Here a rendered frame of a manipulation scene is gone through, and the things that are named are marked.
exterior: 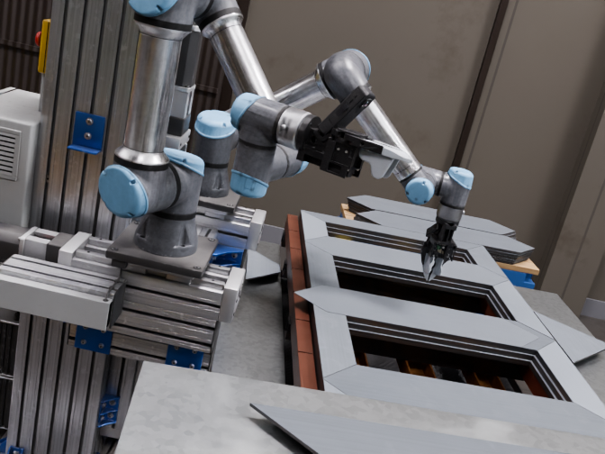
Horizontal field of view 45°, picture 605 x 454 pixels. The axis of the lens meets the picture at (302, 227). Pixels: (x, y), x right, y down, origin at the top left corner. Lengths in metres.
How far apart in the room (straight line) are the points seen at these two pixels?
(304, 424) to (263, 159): 0.52
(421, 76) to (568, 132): 0.98
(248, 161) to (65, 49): 0.65
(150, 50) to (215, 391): 0.68
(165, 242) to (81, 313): 0.24
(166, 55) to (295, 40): 3.12
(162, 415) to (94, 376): 1.00
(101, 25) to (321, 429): 1.11
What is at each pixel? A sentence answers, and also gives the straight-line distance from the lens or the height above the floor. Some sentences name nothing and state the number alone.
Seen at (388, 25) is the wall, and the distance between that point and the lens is 4.61.
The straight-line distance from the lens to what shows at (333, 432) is 1.17.
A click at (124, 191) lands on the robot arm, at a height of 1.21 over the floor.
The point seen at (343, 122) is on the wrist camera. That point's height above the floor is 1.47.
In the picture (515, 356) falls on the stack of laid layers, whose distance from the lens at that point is 2.20.
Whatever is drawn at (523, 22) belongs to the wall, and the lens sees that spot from 4.71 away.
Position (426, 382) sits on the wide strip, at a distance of 1.84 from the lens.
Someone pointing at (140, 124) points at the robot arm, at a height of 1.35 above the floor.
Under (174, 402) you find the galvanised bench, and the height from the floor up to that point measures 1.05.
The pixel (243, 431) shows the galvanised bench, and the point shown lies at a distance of 1.16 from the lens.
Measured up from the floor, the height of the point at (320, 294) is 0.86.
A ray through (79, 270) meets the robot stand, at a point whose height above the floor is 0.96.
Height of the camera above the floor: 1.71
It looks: 19 degrees down
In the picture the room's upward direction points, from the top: 13 degrees clockwise
